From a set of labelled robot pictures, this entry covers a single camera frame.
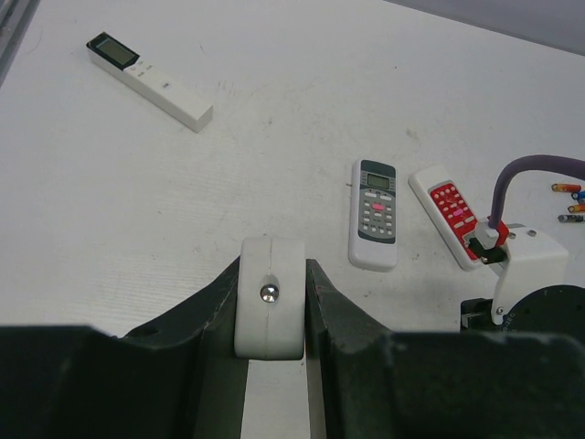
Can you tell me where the orange battery middle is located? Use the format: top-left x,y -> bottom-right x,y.
567,205 -> 584,214

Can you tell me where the white remote black tip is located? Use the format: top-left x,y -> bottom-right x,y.
86,32 -> 213,133

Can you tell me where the grey white remote control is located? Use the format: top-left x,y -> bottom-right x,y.
348,159 -> 398,273

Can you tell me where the orange battery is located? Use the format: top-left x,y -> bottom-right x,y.
567,205 -> 584,214
551,183 -> 581,193

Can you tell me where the black silver battery bottom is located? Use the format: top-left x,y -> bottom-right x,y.
558,214 -> 585,223

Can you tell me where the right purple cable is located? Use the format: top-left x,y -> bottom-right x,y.
487,154 -> 585,230

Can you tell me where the red white remote control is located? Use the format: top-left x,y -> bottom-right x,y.
408,166 -> 481,272

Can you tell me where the orange battery top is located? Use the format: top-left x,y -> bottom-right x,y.
551,183 -> 581,193

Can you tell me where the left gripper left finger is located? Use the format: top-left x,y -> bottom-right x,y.
1,262 -> 248,438

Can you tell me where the aluminium frame rail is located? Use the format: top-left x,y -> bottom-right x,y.
0,0 -> 39,85

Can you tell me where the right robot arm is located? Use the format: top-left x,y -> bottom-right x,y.
460,284 -> 584,343

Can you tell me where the slim white remote control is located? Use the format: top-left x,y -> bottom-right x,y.
233,236 -> 328,439

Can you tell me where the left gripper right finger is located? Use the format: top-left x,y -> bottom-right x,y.
305,259 -> 584,438

